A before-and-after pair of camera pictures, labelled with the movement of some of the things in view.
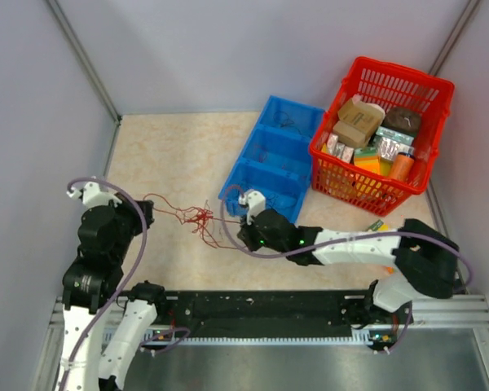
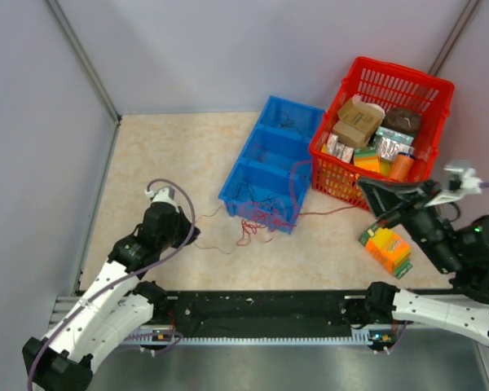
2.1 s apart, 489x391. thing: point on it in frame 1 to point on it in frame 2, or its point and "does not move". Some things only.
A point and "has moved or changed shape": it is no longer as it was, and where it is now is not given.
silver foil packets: x=338 y=149 does not move
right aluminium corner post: x=465 y=18 does not move
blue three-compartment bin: x=274 y=159 does not move
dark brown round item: x=403 y=120 does not move
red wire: x=200 y=219 has moved or changed shape
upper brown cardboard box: x=366 y=117 does not move
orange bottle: x=402 y=166 does not move
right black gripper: x=245 y=235 to x=381 y=197
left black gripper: x=129 y=205 to x=187 y=225
